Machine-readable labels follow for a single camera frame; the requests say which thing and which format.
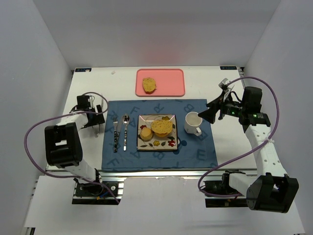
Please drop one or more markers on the knife with patterned handle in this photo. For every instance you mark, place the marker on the knife with patterned handle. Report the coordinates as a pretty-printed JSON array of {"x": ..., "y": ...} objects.
[{"x": 119, "y": 126}]

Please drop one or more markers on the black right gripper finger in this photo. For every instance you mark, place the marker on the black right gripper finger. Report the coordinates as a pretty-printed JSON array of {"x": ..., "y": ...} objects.
[
  {"x": 216, "y": 103},
  {"x": 209, "y": 114}
]

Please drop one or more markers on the spoon with patterned handle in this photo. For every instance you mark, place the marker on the spoon with patterned handle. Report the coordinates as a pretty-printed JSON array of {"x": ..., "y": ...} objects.
[{"x": 126, "y": 121}]

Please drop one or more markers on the blue letter placemat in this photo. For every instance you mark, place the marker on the blue letter placemat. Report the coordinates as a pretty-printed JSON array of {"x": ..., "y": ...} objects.
[{"x": 194, "y": 152}]

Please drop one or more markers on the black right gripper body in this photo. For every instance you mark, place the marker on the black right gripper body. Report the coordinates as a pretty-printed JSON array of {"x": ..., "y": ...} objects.
[{"x": 216, "y": 108}]

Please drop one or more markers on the aluminium table edge rail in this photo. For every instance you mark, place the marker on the aluminium table edge rail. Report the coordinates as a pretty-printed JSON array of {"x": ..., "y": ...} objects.
[{"x": 165, "y": 173}]

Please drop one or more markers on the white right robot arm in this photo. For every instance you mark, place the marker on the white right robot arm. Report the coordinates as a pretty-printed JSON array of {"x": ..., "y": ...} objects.
[{"x": 273, "y": 190}]

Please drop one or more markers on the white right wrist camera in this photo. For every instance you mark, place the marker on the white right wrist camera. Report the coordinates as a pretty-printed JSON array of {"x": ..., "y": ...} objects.
[{"x": 226, "y": 85}]

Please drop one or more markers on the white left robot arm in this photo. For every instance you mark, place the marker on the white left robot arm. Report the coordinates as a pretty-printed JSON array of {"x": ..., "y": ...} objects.
[{"x": 62, "y": 142}]

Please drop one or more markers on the round golden bun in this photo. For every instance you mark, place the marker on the round golden bun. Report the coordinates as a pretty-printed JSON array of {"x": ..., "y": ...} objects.
[{"x": 146, "y": 134}]

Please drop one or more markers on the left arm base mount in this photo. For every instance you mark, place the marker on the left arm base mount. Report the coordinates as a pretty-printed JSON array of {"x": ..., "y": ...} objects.
[{"x": 108, "y": 193}]

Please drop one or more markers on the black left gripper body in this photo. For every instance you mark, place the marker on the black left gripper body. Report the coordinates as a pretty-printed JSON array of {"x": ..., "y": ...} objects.
[{"x": 97, "y": 118}]

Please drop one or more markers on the pink plastic tray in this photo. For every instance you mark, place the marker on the pink plastic tray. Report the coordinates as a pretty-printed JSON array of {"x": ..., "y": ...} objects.
[{"x": 169, "y": 82}]

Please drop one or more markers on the white ceramic mug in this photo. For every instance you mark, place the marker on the white ceramic mug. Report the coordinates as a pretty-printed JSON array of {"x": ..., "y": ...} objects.
[{"x": 192, "y": 123}]

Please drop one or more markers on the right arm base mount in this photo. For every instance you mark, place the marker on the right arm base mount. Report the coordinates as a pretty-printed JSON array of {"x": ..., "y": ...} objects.
[{"x": 222, "y": 187}]

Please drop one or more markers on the square floral ceramic plate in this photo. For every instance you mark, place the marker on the square floral ceramic plate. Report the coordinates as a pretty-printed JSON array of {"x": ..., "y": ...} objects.
[{"x": 169, "y": 143}]

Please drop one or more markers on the fork with patterned handle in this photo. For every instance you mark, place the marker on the fork with patterned handle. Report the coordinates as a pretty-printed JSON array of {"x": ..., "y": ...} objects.
[{"x": 115, "y": 125}]

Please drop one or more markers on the orange sugared donut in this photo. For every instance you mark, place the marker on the orange sugared donut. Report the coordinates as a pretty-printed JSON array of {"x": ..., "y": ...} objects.
[{"x": 162, "y": 135}]

